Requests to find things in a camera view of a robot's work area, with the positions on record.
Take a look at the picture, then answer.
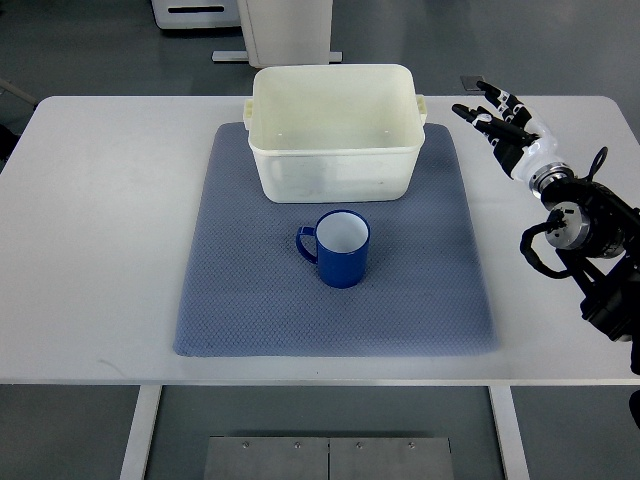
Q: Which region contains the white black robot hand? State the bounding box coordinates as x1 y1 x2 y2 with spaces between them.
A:
452 81 569 190

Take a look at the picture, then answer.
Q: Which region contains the blue enamel mug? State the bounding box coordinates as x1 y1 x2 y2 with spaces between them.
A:
295 209 371 289

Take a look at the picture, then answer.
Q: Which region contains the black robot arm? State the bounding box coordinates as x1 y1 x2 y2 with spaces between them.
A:
520 147 639 374

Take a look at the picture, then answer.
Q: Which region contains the white plastic box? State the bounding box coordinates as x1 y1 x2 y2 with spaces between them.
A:
243 64 427 203

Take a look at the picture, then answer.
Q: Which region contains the small grey floor plate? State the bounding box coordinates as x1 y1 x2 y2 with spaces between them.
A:
460 75 485 92

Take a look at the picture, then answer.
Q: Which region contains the white pillar stand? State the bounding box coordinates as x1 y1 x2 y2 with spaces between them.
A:
212 0 343 69

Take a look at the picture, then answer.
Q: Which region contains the right white table leg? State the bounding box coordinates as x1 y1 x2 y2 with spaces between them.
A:
488 386 530 480

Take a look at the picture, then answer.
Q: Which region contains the white table leg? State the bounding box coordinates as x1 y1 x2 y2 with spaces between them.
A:
488 386 530 480
119 385 162 480

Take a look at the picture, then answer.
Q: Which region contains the blue grey textured mat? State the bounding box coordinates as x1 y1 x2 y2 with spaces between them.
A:
173 123 498 357

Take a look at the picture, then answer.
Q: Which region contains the white cabinet with slot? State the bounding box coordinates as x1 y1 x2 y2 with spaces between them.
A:
151 0 240 30

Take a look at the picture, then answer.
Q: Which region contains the left white table leg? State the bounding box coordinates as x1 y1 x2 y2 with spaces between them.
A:
119 385 162 480

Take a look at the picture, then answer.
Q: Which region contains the dark object at left edge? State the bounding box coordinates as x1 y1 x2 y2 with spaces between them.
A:
1 78 39 169

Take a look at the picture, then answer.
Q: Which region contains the grey metal base plate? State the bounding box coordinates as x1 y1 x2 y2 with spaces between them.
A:
204 437 454 479

